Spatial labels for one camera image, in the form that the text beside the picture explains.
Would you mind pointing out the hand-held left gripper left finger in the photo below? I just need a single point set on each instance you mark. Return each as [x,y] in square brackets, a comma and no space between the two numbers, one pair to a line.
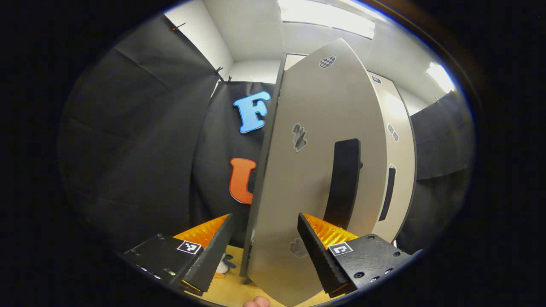
[213,251]

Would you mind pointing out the small ceiling light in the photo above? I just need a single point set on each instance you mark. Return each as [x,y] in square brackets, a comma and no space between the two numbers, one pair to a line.
[439,76]

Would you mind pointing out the white and grey shoe cabinet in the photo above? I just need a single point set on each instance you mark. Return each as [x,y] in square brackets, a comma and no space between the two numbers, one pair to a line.
[307,106]

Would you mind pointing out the white cabinet door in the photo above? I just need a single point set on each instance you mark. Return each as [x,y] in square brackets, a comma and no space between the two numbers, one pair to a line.
[298,183]
[403,149]

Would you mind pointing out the penguin plush toy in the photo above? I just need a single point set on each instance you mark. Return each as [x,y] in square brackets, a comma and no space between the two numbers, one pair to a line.
[222,267]

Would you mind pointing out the large ceiling light panel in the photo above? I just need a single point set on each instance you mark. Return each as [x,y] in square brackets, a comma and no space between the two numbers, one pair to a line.
[326,19]

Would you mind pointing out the black backdrop cloth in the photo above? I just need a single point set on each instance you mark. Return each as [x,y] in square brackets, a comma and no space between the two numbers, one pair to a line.
[140,149]

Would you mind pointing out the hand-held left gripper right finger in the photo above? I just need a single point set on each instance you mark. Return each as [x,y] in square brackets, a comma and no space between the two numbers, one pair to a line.
[318,256]

